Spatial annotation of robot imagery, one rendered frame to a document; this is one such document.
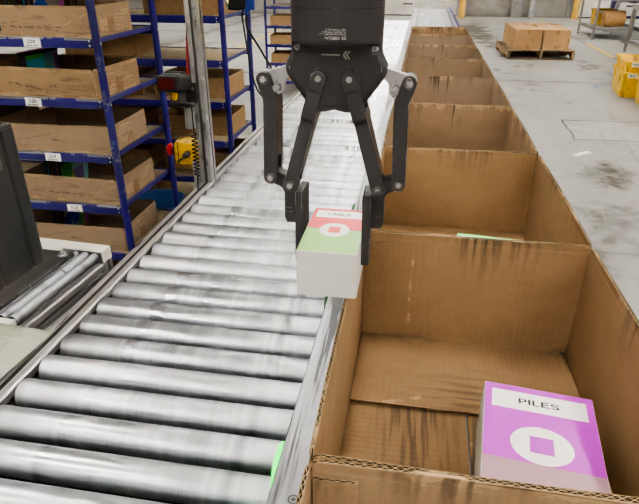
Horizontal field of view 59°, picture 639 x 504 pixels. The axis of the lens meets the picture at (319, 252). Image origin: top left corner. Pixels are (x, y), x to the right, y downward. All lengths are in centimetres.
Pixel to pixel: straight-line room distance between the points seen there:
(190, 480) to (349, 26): 61
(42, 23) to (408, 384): 183
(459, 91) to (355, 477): 157
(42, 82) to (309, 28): 188
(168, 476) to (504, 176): 78
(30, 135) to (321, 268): 197
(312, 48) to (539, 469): 42
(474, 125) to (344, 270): 105
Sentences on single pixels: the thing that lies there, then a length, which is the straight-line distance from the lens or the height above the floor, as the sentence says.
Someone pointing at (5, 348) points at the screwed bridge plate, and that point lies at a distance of 117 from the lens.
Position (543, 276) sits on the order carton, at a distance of 79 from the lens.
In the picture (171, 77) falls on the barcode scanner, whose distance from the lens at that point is 167.
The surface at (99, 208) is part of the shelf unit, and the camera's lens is 231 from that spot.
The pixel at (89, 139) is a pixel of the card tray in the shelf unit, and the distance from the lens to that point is 226.
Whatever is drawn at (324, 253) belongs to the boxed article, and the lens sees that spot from 49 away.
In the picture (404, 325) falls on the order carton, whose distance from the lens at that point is 82.
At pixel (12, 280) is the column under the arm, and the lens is 136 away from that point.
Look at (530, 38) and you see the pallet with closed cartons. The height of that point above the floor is 31.
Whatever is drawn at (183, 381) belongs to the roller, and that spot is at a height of 75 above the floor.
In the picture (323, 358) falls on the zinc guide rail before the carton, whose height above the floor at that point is 89.
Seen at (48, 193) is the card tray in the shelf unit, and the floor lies 56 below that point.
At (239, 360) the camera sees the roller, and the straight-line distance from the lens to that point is 101.
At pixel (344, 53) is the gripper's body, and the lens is 48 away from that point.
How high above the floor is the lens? 137
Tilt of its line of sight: 27 degrees down
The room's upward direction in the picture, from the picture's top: straight up
